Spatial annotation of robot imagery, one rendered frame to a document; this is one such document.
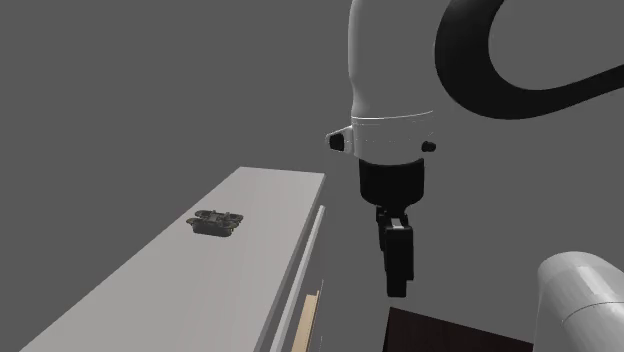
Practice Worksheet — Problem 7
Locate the grey chest of drawers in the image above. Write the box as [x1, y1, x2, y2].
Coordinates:
[19, 166, 327, 352]

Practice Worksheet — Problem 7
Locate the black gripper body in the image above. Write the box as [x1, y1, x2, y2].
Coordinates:
[358, 157, 426, 210]

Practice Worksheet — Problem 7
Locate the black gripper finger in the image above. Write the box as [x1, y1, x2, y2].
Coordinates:
[382, 215, 416, 299]
[374, 206, 393, 253]

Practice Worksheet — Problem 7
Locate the black flat oblong object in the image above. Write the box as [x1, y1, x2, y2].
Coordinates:
[185, 208, 245, 239]

